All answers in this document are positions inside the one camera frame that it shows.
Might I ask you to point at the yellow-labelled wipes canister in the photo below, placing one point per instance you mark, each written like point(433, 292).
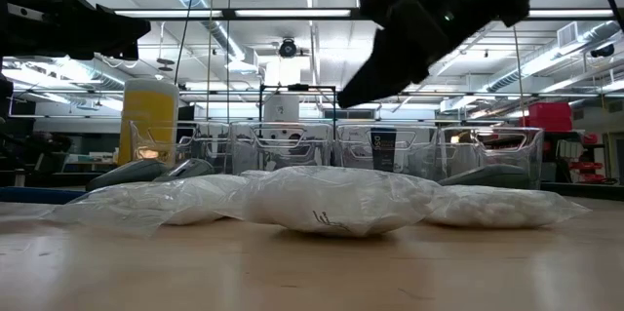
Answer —
point(146, 106)

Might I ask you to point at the clear plastic bin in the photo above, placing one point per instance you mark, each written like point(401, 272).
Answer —
point(419, 150)
point(283, 155)
point(214, 150)
point(487, 150)

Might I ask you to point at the small black ceiling spotlight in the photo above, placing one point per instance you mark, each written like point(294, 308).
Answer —
point(603, 50)

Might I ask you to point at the white pillar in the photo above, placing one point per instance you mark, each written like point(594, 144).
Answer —
point(282, 106)

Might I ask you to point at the black pouch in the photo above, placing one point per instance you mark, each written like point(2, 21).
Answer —
point(383, 150)

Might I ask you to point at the clear vanity pack bag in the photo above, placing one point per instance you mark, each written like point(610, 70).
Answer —
point(256, 173)
point(146, 204)
point(331, 199)
point(502, 206)

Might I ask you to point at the red storage bins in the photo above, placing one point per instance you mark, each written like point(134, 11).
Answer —
point(548, 116)

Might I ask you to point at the round black ceiling spotlight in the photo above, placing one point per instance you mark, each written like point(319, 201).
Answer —
point(287, 49)

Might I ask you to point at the red shelf items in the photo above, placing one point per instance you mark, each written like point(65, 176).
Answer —
point(585, 165)

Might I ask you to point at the black metal stand frame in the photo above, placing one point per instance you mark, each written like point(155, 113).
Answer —
point(297, 88)

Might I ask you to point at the person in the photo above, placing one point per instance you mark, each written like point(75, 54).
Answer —
point(49, 143)

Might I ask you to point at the black overhead frame beam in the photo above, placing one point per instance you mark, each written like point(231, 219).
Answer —
point(228, 13)

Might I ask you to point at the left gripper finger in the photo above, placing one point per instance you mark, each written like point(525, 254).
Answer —
point(122, 28)

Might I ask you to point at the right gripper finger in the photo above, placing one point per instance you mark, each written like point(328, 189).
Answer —
point(390, 62)

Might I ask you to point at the grey pouch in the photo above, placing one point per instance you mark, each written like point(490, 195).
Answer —
point(487, 175)

